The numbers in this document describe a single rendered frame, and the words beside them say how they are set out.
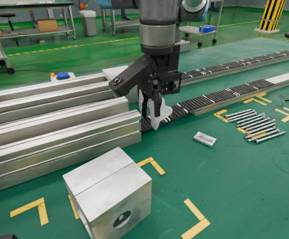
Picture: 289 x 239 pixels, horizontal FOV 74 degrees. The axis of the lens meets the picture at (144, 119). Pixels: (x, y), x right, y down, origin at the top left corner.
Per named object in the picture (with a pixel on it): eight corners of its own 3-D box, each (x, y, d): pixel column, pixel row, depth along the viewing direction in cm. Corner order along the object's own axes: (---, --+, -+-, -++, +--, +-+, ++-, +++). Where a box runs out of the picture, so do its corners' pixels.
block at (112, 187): (116, 172, 41) (111, 139, 35) (151, 213, 34) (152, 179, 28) (69, 200, 36) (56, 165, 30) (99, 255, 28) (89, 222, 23)
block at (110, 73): (125, 87, 75) (124, 63, 69) (139, 101, 66) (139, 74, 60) (103, 92, 71) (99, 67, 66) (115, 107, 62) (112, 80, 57)
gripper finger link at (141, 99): (158, 114, 58) (164, 90, 51) (141, 119, 56) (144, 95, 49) (153, 107, 60) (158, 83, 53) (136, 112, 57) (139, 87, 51)
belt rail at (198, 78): (299, 53, 111) (302, 48, 110) (306, 55, 109) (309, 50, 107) (156, 87, 75) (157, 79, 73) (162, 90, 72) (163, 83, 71)
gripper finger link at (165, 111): (176, 128, 51) (174, 95, 47) (156, 135, 49) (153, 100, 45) (169, 124, 54) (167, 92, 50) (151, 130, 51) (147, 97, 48)
